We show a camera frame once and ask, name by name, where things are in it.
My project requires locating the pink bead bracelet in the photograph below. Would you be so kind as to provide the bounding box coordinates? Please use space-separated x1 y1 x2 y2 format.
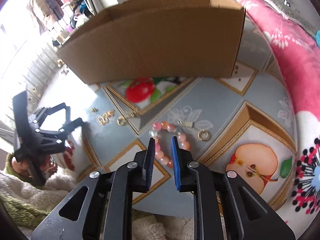
149 121 191 169

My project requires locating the brown cardboard box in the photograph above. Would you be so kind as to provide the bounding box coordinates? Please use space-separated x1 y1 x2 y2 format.
58 0 246 84

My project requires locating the silver rhinestone earring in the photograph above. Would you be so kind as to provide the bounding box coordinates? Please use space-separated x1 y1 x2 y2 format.
124 111 137 118
178 120 194 128

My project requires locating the gold ring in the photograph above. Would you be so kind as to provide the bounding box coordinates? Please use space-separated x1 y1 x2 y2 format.
197 129 212 142

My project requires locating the gold chain earring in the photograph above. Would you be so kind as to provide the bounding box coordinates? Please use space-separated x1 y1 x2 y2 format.
97 110 115 126

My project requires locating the pink floral blanket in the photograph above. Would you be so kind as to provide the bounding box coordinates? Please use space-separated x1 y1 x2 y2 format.
237 0 319 239

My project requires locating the left hand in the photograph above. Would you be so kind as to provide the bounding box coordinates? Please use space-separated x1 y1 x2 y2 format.
11 154 58 178

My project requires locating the fruit pattern tablecloth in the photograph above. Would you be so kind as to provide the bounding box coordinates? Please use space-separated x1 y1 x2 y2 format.
37 17 298 218

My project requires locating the gold hoop earring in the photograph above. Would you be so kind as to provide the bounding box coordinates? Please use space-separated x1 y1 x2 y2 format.
117 116 127 126

